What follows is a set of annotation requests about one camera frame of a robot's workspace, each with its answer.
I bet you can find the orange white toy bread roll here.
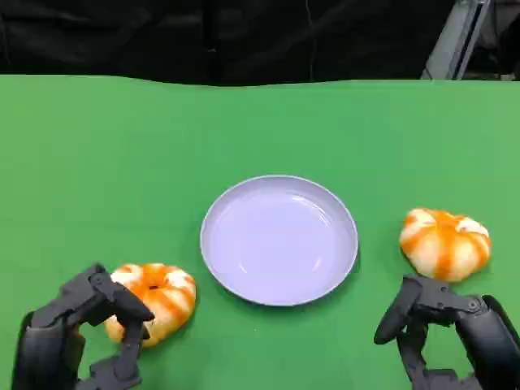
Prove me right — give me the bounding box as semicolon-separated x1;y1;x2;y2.
104;262;197;349
398;207;492;284

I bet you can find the grey metal frame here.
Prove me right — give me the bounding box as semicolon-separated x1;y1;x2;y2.
419;0;497;80

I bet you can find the black backdrop curtain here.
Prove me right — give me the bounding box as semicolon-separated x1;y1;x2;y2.
0;0;520;87

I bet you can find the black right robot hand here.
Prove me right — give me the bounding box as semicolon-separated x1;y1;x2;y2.
373;274;520;390

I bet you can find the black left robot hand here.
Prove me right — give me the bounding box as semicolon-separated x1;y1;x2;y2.
11;262;155;390

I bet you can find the lilac plate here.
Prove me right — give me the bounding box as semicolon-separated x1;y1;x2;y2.
199;174;360;307

